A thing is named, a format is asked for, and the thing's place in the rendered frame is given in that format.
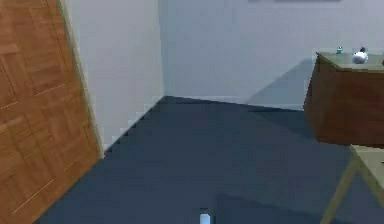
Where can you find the brown wooden room door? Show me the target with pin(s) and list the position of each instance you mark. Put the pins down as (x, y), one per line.
(36, 100)

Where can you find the small pale blue object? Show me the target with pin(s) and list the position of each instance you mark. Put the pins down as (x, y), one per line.
(204, 218)

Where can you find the small green bottle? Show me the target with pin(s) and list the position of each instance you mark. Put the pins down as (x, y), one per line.
(339, 50)

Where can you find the white round kettle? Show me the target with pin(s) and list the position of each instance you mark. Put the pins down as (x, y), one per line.
(360, 57)

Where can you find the brown wooden cabinet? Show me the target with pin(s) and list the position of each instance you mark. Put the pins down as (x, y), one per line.
(346, 106)

